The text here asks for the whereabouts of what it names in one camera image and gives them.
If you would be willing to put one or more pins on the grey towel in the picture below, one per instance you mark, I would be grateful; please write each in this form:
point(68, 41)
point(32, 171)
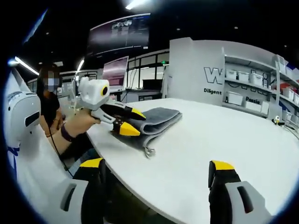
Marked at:
point(161, 119)

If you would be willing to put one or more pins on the rows of white storage bins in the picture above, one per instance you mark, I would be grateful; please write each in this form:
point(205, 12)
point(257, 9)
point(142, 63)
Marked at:
point(254, 78)

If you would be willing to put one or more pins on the white chest-worn device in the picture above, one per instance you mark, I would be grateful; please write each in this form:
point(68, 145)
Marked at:
point(18, 112)

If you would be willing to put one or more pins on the small white yellow device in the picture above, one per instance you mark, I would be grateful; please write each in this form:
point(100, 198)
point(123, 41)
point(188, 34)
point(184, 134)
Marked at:
point(277, 120)

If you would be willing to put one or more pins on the white laptop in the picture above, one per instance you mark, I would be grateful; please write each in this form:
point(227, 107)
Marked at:
point(115, 72)

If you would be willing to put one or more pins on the dark wristband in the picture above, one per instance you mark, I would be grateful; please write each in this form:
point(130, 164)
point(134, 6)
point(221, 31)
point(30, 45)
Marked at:
point(67, 133)

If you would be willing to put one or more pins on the large hanging display screen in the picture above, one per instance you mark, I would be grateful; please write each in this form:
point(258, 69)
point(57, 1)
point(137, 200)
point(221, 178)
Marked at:
point(116, 35)

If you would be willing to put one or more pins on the black monitor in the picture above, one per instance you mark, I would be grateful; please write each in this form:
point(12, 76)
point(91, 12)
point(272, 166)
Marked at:
point(151, 84)

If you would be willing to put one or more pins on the person's left hand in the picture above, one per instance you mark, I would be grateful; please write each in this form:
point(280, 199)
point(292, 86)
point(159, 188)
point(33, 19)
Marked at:
point(80, 123)

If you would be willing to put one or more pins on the grey metal shelving unit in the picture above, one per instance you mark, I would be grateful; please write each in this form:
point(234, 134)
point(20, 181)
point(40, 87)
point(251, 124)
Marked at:
point(273, 77)

